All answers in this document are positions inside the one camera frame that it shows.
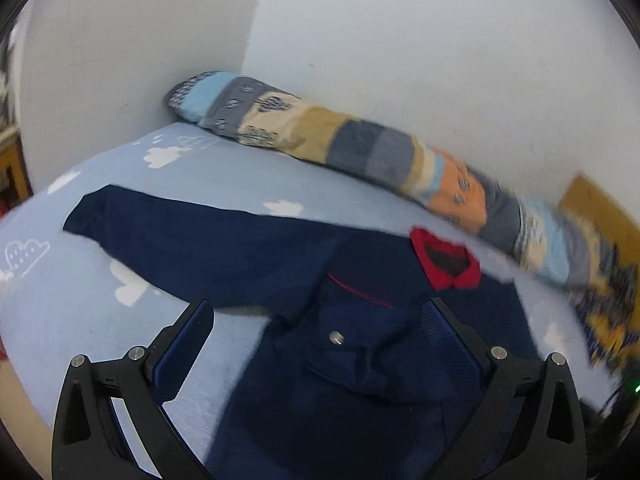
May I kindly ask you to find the wooden furniture at left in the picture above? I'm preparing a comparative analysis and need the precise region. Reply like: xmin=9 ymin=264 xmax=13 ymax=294
xmin=1 ymin=125 xmax=32 ymax=216

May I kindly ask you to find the navy jacket with red collar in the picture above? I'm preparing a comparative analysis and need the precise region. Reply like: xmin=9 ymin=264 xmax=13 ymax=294
xmin=64 ymin=185 xmax=537 ymax=479

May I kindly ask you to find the patchwork rolled quilt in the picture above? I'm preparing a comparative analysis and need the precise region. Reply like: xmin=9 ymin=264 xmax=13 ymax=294
xmin=165 ymin=72 xmax=602 ymax=287

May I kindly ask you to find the patterned yellow navy cloth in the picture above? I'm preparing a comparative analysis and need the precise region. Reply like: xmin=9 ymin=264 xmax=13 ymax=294
xmin=570 ymin=243 xmax=639 ymax=373

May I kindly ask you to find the wooden headboard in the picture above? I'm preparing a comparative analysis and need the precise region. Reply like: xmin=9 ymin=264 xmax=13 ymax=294
xmin=560 ymin=174 xmax=640 ymax=263

